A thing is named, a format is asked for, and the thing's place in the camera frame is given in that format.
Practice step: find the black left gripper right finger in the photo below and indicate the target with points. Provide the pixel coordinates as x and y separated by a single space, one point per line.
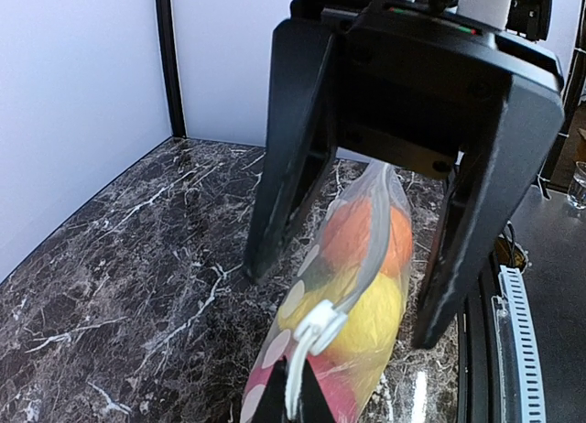
312 405

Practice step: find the yellow fake lemon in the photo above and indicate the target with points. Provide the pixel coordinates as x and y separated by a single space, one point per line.
372 324

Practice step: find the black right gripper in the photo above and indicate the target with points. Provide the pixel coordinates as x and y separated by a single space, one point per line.
416 90

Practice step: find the red fake apple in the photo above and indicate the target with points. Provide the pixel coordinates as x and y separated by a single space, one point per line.
347 389

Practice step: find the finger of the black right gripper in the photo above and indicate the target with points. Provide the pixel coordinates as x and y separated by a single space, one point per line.
497 167
300 139

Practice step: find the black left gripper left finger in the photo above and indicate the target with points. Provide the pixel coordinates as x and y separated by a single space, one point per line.
271 407

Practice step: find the orange fake orange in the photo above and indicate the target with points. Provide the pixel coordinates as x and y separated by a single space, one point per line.
346 235

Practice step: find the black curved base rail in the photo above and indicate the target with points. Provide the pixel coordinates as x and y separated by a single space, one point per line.
489 387

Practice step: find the cardboard box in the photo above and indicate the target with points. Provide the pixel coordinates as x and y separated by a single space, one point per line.
580 155

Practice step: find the clear drinking glass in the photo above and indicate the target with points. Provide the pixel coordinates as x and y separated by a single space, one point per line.
576 194

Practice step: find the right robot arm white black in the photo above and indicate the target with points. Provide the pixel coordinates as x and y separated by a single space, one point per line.
480 2

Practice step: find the white slotted cable duct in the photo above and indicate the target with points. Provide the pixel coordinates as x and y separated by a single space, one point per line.
523 396

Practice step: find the left black frame post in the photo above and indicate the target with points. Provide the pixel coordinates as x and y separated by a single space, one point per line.
169 64

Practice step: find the clear polka dot zip bag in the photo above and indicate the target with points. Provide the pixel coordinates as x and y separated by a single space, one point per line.
380 184

